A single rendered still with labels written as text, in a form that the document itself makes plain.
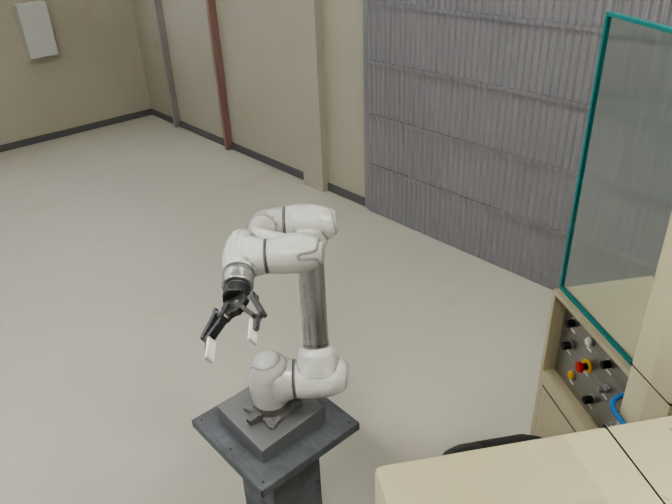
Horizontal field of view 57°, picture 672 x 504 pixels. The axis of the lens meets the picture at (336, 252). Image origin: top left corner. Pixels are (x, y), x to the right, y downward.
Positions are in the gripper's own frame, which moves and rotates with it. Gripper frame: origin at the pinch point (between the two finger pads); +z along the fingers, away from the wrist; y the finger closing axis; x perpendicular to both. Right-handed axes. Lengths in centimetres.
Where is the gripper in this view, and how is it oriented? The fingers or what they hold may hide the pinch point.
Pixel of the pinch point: (230, 348)
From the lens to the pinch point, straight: 159.4
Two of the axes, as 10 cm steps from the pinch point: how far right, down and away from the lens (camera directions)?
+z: 0.3, 7.0, -7.2
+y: -8.5, 4.0, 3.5
